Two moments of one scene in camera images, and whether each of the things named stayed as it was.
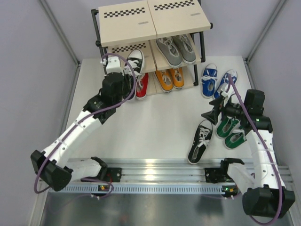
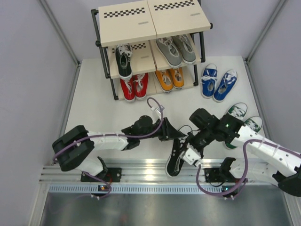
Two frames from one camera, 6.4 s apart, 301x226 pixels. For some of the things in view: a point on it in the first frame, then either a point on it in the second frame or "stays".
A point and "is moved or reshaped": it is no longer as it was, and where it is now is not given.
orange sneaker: (178, 77) stays
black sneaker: (200, 141) is moved or reshaped
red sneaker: (142, 87) stays
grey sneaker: (170, 51) stays
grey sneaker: (187, 50) stays
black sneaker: (136, 59) → (123, 56)
